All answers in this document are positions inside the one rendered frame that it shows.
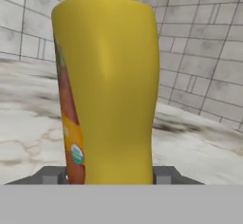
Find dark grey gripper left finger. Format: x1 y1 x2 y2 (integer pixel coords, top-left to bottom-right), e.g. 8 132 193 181
5 165 69 185

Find yellow mustard bottle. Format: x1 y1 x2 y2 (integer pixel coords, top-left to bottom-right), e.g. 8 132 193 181
50 0 160 185

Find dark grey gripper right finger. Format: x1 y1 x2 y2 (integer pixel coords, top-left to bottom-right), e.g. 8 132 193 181
152 165 205 185

